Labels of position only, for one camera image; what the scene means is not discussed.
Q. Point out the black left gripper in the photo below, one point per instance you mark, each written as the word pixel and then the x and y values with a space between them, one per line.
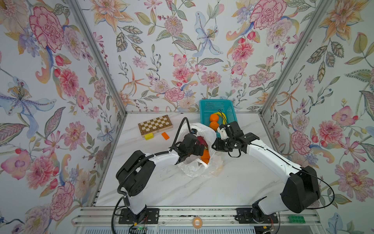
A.
pixel 197 147

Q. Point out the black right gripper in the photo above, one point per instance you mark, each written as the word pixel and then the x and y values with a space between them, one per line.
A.
pixel 217 145

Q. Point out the translucent white plastic bag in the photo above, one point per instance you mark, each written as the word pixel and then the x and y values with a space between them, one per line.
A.
pixel 210 163

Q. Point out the orange fruit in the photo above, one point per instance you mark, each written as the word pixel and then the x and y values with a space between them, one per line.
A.
pixel 214 118
pixel 205 157
pixel 214 125

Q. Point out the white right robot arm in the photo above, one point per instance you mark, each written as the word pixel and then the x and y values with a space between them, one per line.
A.
pixel 301 187

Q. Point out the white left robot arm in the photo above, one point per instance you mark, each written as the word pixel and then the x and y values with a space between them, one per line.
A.
pixel 136 172

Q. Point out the red dragon fruit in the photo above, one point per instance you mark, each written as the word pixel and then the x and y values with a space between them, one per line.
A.
pixel 202 141

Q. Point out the yellow banana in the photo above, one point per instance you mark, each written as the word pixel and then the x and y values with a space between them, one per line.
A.
pixel 223 117

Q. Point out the orange toy brick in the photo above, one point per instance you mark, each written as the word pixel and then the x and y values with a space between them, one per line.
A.
pixel 165 136

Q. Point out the wooden chess board box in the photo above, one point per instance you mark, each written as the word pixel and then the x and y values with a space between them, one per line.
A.
pixel 155 125

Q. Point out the yellow foam block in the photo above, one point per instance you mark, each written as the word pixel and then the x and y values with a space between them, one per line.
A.
pixel 149 136

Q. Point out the teal plastic basket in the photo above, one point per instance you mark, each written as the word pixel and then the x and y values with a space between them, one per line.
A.
pixel 223 108

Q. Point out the beige tape roll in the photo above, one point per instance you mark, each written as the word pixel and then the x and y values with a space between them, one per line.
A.
pixel 197 223

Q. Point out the green toy brick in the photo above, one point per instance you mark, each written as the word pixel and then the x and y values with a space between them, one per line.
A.
pixel 297 219

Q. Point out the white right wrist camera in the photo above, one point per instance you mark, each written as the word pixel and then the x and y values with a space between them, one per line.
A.
pixel 223 130

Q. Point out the aluminium corner post right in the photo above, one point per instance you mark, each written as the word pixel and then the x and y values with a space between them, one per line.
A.
pixel 320 11

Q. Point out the aluminium corner post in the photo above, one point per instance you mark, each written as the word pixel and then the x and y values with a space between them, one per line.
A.
pixel 87 33
pixel 320 11

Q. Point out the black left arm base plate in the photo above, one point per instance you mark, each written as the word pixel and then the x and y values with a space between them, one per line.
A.
pixel 147 216

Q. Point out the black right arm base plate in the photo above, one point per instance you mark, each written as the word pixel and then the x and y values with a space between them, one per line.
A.
pixel 252 215

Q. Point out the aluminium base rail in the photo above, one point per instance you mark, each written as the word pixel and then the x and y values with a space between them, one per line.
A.
pixel 178 220

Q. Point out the aluminium corner post left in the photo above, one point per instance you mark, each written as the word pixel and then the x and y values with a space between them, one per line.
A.
pixel 87 33

